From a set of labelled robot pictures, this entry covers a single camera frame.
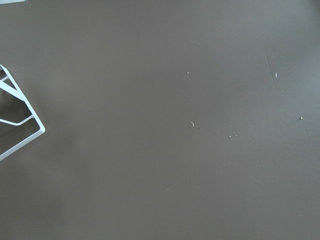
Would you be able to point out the white wire cup rack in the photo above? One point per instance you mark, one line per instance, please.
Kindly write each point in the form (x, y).
(19, 122)

